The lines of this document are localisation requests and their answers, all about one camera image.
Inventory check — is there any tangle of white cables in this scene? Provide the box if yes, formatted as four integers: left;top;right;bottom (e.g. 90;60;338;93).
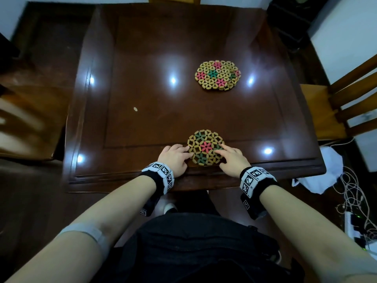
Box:
332;138;377;233

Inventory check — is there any dark cabinet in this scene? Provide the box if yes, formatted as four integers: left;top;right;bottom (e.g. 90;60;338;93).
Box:
266;0;345;52

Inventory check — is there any white crumpled cloth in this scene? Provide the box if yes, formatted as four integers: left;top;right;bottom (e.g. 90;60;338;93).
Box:
292;146;344;195

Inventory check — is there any person's left forearm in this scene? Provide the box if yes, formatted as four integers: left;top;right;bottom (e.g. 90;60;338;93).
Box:
6;175;157;283

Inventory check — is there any person's right hand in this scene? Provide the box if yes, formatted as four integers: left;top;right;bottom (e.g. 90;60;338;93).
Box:
213;143;251;178

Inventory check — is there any person's left hand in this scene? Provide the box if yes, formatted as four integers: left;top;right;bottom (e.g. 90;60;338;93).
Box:
157;144;194;177

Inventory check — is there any light brown wooden chair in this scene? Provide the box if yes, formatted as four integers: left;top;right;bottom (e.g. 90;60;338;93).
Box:
300;54;377;142

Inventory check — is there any person's right forearm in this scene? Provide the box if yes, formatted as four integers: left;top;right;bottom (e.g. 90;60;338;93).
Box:
259;185;377;283

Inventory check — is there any small round bamboo trivet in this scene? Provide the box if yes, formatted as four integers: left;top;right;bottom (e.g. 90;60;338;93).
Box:
187;129;225;167

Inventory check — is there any white power strip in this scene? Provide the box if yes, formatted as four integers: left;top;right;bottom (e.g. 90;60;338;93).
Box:
344;211;377;251

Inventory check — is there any black wristband with marker tiles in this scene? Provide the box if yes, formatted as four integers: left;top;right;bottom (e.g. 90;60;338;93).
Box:
139;163;175;217
239;166;280;220

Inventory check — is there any dark brown wooden table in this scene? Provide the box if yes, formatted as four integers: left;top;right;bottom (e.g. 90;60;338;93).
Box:
62;3;327;194

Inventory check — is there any large hexagonal bamboo trivet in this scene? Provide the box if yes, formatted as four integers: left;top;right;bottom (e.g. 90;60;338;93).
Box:
194;60;242;92

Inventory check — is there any dark brown wooden chair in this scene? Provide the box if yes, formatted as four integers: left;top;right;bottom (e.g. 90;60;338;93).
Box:
0;32;72;161

